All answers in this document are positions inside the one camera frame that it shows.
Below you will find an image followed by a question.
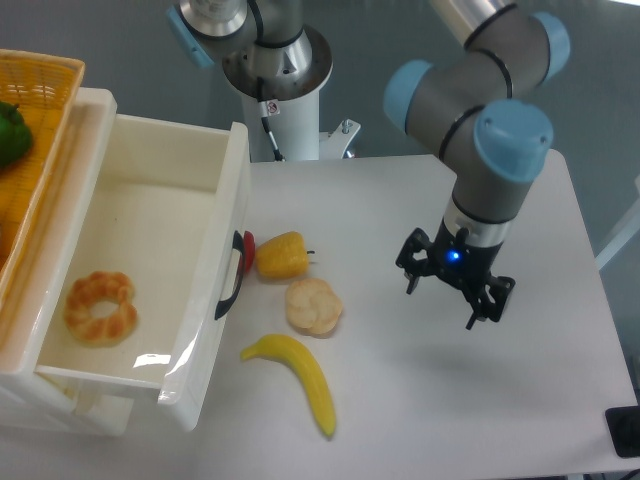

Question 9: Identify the yellow banana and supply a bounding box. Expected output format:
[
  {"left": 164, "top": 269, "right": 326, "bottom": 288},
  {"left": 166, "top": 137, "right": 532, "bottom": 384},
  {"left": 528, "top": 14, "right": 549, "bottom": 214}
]
[{"left": 240, "top": 334, "right": 337, "bottom": 439}]

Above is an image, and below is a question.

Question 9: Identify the black drawer handle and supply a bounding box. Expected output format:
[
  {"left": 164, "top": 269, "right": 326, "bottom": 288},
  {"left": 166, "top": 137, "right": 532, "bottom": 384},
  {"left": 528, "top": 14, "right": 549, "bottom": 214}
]
[{"left": 214, "top": 230, "right": 246, "bottom": 320}]

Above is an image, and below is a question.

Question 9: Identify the white drawer cabinet frame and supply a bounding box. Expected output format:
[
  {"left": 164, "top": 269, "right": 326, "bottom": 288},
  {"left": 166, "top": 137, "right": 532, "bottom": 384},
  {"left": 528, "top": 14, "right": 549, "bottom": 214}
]
[{"left": 1, "top": 88, "right": 133, "bottom": 436}]

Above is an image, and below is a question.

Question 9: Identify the black device at table edge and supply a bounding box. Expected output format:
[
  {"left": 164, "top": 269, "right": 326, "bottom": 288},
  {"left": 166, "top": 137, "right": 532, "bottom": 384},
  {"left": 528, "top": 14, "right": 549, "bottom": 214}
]
[{"left": 605, "top": 405, "right": 640, "bottom": 458}]

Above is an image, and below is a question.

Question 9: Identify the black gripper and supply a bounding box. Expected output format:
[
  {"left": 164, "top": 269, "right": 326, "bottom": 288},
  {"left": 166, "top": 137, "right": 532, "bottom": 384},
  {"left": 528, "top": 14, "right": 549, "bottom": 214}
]
[{"left": 396, "top": 224, "right": 515, "bottom": 330}]

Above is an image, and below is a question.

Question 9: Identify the green bell pepper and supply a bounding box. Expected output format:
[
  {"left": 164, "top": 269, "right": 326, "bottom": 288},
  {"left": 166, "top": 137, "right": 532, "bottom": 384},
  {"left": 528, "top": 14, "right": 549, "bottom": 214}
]
[{"left": 1, "top": 101, "right": 33, "bottom": 168}]

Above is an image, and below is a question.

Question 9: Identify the round beige bread roll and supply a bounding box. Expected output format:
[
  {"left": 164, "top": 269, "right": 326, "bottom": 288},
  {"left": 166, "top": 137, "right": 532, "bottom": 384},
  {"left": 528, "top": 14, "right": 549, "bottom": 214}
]
[{"left": 285, "top": 278, "right": 343, "bottom": 336}]

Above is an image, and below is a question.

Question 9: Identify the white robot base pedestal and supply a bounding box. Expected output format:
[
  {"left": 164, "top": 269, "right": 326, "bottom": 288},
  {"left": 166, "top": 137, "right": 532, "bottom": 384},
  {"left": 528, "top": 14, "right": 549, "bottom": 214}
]
[{"left": 223, "top": 25, "right": 333, "bottom": 163}]

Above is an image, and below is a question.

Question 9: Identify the white table mounting bracket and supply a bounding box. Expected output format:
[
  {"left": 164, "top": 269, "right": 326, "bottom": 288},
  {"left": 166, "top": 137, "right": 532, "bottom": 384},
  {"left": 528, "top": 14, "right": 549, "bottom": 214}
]
[{"left": 319, "top": 118, "right": 361, "bottom": 160}]

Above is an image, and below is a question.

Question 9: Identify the red toy vegetable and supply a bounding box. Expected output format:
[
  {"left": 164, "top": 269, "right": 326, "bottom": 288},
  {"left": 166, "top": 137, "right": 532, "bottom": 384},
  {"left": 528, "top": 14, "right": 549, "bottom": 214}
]
[{"left": 243, "top": 230, "right": 256, "bottom": 273}]

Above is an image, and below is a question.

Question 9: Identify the orange woven plastic basket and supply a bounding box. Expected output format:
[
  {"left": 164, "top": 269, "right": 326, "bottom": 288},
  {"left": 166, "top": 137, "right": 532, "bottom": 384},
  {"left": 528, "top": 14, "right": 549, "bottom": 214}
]
[{"left": 1, "top": 49, "right": 85, "bottom": 301}]

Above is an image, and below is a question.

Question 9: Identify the yellow bell pepper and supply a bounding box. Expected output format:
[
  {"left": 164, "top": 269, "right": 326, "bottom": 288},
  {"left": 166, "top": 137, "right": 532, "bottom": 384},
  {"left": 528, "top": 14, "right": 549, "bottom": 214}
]
[{"left": 255, "top": 231, "right": 312, "bottom": 280}]

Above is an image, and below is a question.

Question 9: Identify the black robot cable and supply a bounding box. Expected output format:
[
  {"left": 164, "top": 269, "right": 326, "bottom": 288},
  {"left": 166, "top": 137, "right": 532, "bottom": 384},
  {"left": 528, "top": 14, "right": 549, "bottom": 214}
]
[{"left": 247, "top": 0, "right": 287, "bottom": 162}]

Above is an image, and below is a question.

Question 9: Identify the open white plastic drawer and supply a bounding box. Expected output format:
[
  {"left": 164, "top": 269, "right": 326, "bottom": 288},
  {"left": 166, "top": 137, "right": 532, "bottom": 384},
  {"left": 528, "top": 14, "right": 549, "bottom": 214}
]
[{"left": 36, "top": 115, "right": 250, "bottom": 431}]

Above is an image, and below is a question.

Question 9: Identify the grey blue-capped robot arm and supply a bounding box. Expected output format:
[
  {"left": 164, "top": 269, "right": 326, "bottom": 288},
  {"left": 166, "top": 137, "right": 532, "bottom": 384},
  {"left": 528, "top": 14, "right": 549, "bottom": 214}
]
[{"left": 166, "top": 1, "right": 571, "bottom": 322}]

